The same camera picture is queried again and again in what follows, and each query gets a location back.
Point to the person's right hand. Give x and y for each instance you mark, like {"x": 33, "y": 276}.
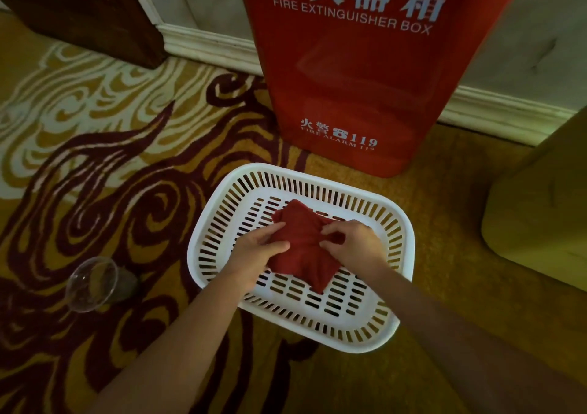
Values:
{"x": 360, "y": 248}

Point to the person's left hand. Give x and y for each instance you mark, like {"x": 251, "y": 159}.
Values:
{"x": 251, "y": 254}

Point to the person's left thumb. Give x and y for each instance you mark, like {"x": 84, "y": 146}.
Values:
{"x": 278, "y": 248}

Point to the person's right thumb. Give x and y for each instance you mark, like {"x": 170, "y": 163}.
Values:
{"x": 331, "y": 245}

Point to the red cloth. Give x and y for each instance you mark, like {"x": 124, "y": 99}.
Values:
{"x": 306, "y": 248}

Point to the person's right forearm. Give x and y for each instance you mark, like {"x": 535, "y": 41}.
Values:
{"x": 467, "y": 345}

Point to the person's left forearm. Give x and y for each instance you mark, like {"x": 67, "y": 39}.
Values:
{"x": 174, "y": 354}

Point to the white slotted plastic basket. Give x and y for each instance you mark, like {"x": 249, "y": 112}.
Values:
{"x": 302, "y": 262}

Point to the white baseboard moulding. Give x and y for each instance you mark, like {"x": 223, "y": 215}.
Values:
{"x": 348, "y": 74}

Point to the red fire extinguisher box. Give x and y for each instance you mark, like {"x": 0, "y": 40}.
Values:
{"x": 362, "y": 65}

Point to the clear plastic cup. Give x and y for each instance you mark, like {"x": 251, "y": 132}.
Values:
{"x": 94, "y": 284}

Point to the yellow upholstered seat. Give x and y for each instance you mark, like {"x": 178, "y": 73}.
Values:
{"x": 541, "y": 216}

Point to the dark wooden furniture leg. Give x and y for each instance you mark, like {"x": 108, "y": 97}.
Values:
{"x": 87, "y": 10}

